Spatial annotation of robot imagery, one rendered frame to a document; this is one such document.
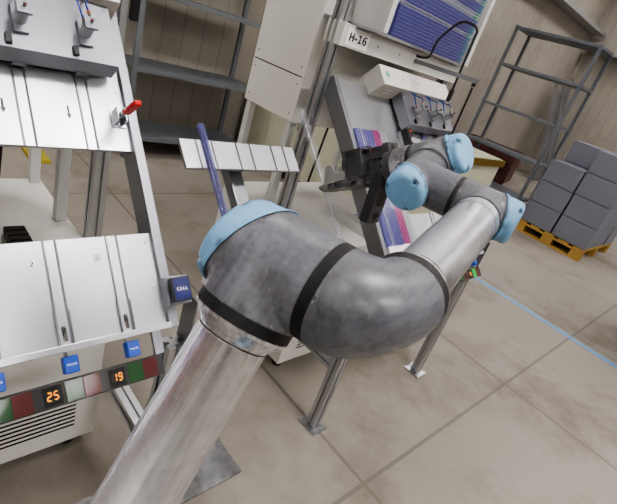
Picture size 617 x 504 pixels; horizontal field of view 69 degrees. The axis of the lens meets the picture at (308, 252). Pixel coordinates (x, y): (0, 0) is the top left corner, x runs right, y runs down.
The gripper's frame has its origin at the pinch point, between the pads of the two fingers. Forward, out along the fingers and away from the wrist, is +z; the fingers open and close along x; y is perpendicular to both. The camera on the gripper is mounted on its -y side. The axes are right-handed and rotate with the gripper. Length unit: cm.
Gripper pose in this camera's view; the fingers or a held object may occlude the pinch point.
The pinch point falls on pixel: (326, 190)
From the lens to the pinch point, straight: 107.8
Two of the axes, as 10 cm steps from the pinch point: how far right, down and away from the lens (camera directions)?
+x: -7.1, 1.0, -7.0
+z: -7.0, 0.4, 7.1
